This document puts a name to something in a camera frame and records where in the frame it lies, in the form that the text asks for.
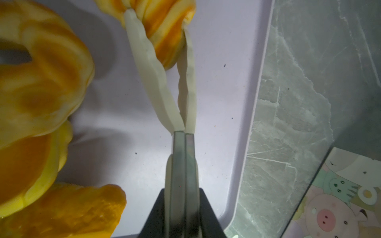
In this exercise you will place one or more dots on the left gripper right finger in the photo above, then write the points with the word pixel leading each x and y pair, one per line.
pixel 187 105

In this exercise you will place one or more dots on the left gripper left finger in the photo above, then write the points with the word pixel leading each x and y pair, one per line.
pixel 169 217

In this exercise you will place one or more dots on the yellow striped croissant bread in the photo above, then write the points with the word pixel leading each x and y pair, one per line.
pixel 163 22

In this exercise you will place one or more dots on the round yellow bun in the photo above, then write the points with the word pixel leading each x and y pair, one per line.
pixel 30 166

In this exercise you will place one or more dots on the white cartoon paper bag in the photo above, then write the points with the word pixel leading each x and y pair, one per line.
pixel 343 200

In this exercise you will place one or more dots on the large orange wedge bread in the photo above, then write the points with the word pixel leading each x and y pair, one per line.
pixel 69 211

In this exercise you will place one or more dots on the lilac plastic tray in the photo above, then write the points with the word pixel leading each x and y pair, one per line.
pixel 120 138

